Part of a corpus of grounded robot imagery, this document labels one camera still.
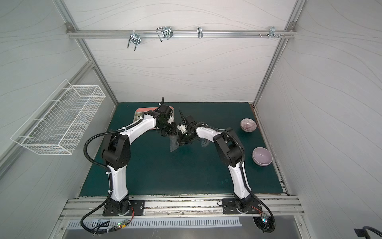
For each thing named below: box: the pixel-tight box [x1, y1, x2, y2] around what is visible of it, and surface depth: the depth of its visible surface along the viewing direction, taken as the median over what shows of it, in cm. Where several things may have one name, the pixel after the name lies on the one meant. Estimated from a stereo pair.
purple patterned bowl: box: [240, 118, 258, 133], surface depth 106 cm
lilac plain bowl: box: [251, 146, 274, 167], surface depth 90 cm
